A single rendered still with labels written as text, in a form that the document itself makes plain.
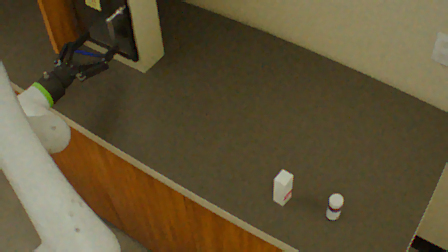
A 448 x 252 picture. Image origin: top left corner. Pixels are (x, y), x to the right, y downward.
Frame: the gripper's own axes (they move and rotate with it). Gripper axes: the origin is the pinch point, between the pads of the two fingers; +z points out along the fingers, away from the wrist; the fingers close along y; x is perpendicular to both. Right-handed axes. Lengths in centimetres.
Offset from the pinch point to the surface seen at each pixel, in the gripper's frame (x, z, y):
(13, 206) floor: 114, -39, 71
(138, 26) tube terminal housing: 0.2, 12.1, -5.7
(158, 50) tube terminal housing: 16.4, 19.0, -5.7
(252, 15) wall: 18, 54, -23
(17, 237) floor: 114, -51, 55
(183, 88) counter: 20.4, 11.8, -21.9
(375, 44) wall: 8, 54, -71
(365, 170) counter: 20, 13, -87
